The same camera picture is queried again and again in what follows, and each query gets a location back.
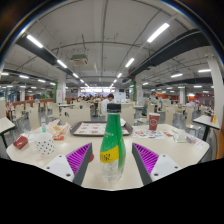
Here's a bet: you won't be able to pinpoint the ceiling light strips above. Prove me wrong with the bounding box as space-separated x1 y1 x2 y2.
0 22 214 98

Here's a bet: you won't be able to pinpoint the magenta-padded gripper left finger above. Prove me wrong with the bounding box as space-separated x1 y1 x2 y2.
42 142 94 187

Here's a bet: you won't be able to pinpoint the small teal sanitizer bottle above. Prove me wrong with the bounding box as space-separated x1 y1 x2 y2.
40 121 48 134

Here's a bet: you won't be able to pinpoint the person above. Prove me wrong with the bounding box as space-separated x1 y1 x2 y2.
100 93 115 117

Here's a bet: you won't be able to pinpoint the clear plastic wrapper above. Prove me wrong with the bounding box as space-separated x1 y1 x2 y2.
173 133 198 144

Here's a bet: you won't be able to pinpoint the colourful paper flyer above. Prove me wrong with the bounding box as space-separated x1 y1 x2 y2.
132 129 166 140

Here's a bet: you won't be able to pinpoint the beige canteen chairs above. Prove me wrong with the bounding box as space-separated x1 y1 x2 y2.
0 98 214 134

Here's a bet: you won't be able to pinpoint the crumpled food wrapper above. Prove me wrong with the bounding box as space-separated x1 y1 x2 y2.
44 119 72 139

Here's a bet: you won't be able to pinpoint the beige neighbouring table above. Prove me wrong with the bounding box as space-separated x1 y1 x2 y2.
192 114 222 143
0 116 16 149

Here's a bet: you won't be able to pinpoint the green drink bottle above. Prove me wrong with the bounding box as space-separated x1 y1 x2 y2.
99 103 127 182

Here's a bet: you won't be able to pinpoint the dark food tray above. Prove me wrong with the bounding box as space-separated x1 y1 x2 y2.
69 120 134 138

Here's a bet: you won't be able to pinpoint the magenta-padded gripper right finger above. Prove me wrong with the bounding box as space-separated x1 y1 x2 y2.
131 142 183 187

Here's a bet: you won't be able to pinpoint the small red box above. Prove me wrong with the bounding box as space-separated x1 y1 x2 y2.
12 134 29 150

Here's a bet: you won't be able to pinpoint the white polka dot mug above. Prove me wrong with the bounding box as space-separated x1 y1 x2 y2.
28 132 56 157

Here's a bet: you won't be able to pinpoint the red paper cup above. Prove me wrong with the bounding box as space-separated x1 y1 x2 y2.
148 112 161 132

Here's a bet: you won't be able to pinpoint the ceiling air conditioner unit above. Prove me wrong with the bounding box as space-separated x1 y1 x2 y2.
70 53 89 67

